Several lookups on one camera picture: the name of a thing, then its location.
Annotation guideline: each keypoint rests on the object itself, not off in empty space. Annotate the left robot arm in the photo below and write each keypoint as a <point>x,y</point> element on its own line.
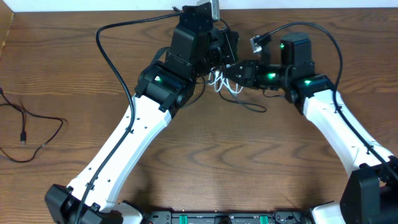
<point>197,48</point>

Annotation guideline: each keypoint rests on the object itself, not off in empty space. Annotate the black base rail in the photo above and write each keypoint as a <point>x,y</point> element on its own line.
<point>276,217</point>

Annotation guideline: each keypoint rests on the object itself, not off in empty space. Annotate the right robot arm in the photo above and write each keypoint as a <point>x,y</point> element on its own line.
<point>370,195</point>

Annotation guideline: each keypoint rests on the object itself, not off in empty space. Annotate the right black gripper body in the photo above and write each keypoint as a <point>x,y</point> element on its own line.
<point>249,73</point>

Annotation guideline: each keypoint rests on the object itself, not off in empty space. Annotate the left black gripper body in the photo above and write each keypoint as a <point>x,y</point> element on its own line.
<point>232,45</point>

